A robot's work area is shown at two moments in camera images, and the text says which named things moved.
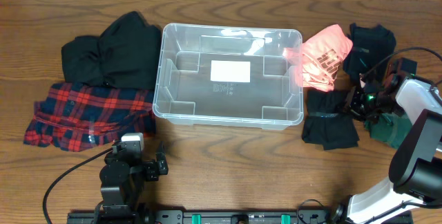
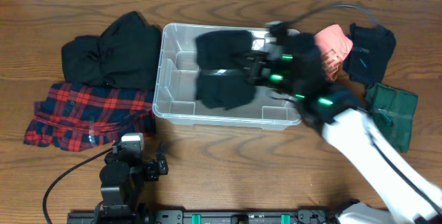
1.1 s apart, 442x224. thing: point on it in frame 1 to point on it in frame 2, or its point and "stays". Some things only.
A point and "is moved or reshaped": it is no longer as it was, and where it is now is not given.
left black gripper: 152,173 stays
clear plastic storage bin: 231,74 stays
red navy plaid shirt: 77,116 stays
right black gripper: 351,108 to 259,74
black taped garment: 327,122 is moved or reshaped
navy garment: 371,45 stays
